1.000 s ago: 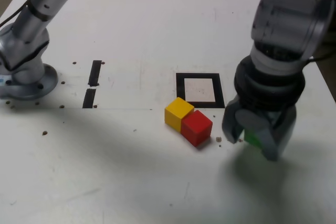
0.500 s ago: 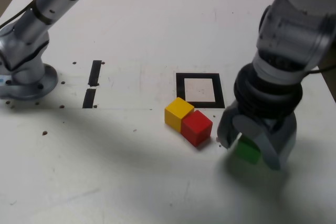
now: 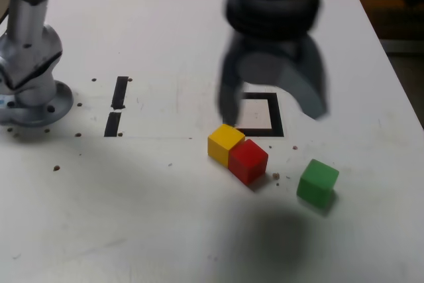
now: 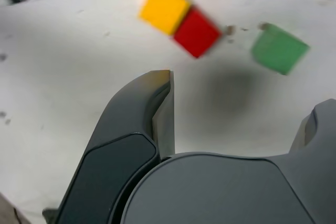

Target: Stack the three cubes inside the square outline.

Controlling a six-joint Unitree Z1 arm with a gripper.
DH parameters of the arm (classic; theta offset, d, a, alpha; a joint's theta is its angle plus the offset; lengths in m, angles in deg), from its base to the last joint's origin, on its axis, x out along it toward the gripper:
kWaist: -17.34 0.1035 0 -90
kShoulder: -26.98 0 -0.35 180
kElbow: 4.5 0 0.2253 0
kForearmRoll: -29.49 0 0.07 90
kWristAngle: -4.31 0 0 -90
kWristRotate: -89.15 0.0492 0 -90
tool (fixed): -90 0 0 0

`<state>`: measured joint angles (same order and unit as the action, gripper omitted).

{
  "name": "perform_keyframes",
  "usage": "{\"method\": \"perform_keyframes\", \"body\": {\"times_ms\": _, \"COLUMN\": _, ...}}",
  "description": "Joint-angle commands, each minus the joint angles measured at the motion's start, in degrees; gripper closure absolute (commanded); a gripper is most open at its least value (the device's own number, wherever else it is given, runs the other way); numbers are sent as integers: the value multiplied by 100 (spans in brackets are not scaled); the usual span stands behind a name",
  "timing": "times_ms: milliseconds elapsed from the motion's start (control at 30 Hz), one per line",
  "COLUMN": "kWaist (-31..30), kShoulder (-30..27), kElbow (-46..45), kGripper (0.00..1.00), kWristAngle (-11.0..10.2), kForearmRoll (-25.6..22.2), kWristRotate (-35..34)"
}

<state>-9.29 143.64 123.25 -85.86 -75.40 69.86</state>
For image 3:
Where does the red cube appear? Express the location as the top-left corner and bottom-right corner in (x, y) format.
(227, 139), (270, 186)

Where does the black tape strip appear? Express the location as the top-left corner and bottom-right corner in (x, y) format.
(103, 76), (130, 139)

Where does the green cube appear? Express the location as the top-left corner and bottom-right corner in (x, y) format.
(295, 158), (341, 211)

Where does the brown cardboard box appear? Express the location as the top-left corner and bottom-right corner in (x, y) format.
(356, 0), (424, 40)

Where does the yellow cube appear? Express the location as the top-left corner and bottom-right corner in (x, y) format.
(207, 123), (246, 169)

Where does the grey metal bar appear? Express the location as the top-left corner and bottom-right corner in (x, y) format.
(380, 38), (424, 54)

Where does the black tape square outline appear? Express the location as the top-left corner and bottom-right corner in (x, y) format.
(235, 92), (285, 138)

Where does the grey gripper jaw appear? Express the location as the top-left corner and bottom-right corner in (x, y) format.
(237, 36), (331, 121)
(216, 35), (248, 129)

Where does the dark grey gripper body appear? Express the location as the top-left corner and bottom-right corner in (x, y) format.
(233, 35), (308, 66)

